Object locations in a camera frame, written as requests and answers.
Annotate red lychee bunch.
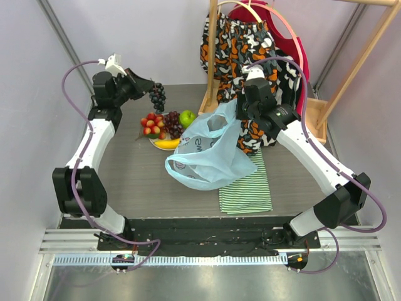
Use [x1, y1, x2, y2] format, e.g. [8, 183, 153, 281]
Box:
[136, 112, 167, 140]

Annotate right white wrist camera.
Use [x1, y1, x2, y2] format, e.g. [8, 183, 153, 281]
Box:
[241, 65, 265, 81]

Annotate red garment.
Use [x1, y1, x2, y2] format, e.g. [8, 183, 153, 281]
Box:
[243, 1, 310, 114]

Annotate light blue plastic bag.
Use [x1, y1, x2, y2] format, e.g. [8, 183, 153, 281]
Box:
[165, 100, 258, 191]

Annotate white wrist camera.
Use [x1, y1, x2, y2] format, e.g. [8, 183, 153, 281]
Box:
[97, 53, 127, 77]
[241, 65, 265, 81]

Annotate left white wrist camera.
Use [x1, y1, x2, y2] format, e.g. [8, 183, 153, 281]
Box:
[97, 53, 127, 77]

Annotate orange camouflage pants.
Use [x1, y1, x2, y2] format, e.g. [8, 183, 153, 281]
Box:
[200, 14, 278, 156]

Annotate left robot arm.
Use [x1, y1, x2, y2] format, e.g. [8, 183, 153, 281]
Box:
[52, 68, 154, 250]

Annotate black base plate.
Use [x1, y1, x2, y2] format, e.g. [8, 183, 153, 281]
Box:
[96, 216, 321, 257]

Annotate green striped folded cloth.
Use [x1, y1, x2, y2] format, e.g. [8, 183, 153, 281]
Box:
[219, 150, 273, 214]

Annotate green apple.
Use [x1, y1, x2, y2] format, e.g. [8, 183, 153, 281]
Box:
[179, 110, 197, 129]

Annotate black white patterned garment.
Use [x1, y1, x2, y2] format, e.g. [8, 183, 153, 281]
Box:
[259, 46, 303, 147]

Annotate yellow banana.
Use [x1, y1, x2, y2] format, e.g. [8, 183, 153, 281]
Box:
[154, 139, 180, 150]

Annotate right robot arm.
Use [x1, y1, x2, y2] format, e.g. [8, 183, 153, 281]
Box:
[236, 73, 371, 248]

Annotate round fruit plate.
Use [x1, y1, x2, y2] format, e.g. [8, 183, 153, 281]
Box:
[148, 111, 182, 152]

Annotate wooden clothes hanger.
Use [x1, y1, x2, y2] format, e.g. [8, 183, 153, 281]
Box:
[217, 1, 262, 23]

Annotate dark blue grape bunch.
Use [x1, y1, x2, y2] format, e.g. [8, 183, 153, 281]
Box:
[148, 83, 167, 114]

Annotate wooden clothes rack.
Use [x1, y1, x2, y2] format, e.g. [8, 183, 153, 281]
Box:
[198, 0, 400, 145]

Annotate purple red grape bunch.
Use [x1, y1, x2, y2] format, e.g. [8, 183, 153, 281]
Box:
[164, 111, 184, 140]

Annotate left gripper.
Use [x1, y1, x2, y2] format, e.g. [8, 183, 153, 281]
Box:
[112, 69, 154, 107]

